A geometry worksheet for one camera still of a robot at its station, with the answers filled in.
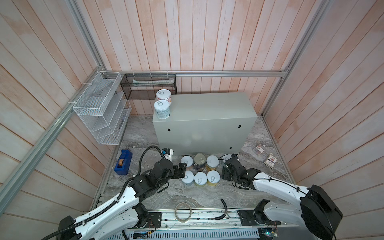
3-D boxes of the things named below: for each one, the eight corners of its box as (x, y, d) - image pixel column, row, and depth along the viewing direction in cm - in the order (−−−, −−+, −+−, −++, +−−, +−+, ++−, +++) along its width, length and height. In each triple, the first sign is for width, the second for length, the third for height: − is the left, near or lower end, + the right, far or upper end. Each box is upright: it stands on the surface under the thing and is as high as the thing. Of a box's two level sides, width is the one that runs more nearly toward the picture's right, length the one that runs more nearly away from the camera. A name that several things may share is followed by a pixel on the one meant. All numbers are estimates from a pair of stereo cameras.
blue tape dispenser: (117, 174, 91) (113, 170, 85) (124, 155, 99) (120, 149, 94) (127, 174, 91) (124, 170, 85) (133, 155, 99) (130, 149, 94)
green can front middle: (194, 187, 85) (194, 184, 81) (194, 175, 90) (194, 171, 86) (206, 187, 85) (207, 184, 81) (205, 175, 90) (206, 171, 86)
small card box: (262, 163, 96) (264, 162, 94) (268, 154, 100) (270, 152, 98) (271, 169, 93) (273, 168, 91) (277, 159, 98) (279, 157, 96)
